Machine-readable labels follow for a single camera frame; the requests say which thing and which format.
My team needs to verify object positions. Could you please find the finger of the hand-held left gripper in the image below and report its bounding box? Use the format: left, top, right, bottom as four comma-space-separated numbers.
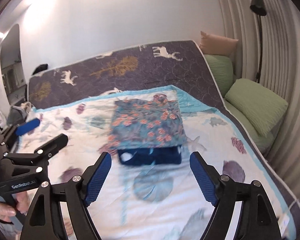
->
4, 133, 69, 182
0, 118, 40, 148

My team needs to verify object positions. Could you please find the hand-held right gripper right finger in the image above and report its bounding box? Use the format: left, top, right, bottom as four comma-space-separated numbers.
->
189, 151, 283, 240

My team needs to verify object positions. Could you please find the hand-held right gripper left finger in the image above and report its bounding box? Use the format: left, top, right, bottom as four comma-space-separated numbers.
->
20, 152, 113, 240

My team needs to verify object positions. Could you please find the teal floral shirt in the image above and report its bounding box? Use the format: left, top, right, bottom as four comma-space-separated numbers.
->
107, 94, 188, 149

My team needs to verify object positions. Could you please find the pile of grey blue clothes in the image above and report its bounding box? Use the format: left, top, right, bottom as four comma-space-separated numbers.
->
6, 102, 34, 125

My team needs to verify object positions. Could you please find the person's left hand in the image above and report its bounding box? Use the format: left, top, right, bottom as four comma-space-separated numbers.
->
0, 192, 29, 223

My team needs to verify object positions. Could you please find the navy star-print garment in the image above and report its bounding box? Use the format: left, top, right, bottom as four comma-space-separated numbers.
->
117, 145, 182, 167

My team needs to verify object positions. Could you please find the white leaf-print blanket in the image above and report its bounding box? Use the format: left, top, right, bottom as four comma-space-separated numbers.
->
5, 85, 300, 240

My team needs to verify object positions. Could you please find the black chair backrest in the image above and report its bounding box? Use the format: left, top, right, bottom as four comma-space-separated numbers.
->
32, 64, 48, 75

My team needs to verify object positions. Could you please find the green bench cushion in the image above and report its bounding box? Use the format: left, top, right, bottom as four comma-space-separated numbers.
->
225, 102, 275, 155

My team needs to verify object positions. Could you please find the green pillow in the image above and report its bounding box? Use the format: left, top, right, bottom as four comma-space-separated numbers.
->
224, 78, 289, 138
204, 54, 234, 98

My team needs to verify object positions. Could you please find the dark deer-print mattress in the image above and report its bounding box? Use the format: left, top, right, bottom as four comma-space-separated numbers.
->
27, 39, 300, 218

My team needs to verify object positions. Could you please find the peach pillow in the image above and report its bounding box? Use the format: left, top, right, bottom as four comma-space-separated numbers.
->
199, 31, 239, 57

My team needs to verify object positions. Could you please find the black floor lamp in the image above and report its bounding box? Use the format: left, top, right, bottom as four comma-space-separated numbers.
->
250, 0, 267, 83

